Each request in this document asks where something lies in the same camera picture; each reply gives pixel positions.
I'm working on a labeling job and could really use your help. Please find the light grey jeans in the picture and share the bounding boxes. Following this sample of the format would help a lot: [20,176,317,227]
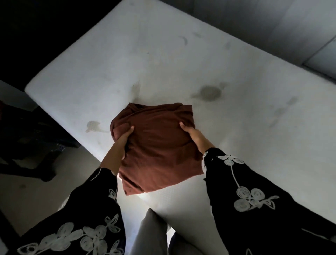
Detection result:
[130,207,205,255]

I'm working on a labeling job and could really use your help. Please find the person's right forearm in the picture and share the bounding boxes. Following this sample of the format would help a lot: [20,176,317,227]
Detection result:
[195,136,216,156]

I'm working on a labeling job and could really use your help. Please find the person's left forearm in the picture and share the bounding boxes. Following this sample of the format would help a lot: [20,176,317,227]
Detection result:
[99,146,125,177]

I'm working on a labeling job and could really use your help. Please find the brown bed sheet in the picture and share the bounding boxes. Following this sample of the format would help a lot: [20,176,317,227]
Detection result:
[110,102,205,196]

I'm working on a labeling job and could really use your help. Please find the black floral blouse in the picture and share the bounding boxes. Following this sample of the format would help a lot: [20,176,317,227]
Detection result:
[6,148,336,255]

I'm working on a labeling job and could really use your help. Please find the person's left hand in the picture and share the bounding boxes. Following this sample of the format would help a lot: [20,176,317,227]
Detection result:
[112,125,135,156]

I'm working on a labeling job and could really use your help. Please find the white mattress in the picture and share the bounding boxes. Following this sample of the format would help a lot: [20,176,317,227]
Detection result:
[24,0,336,255]

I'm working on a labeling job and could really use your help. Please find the person's right hand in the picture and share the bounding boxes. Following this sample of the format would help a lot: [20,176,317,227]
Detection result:
[179,121,210,151]

